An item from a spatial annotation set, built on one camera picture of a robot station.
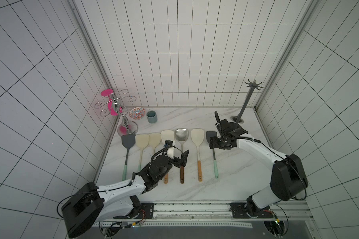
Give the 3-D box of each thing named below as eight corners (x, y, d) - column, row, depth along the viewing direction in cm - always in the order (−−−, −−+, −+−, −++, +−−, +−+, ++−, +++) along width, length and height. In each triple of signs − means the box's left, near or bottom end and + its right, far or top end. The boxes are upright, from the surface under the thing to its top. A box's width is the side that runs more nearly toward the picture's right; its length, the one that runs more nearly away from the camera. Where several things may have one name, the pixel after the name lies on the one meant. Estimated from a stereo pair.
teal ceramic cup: (147, 123, 111) (146, 118, 107) (148, 115, 116) (147, 110, 112) (156, 123, 111) (155, 118, 107) (157, 115, 116) (157, 110, 112)
